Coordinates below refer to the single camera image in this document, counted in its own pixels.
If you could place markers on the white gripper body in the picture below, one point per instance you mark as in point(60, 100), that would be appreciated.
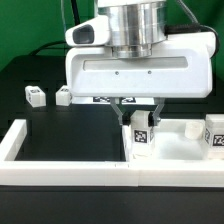
point(178, 67)

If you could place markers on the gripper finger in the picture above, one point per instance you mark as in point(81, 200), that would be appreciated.
point(123, 115)
point(154, 117)

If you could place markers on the white square table top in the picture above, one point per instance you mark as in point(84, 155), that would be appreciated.
point(175, 139)

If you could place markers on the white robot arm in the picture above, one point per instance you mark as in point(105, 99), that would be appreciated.
point(126, 51)

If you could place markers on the white U-shaped fence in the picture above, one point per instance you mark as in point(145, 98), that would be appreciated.
point(174, 173)

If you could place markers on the white marker base plate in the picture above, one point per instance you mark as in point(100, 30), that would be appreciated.
point(106, 100)

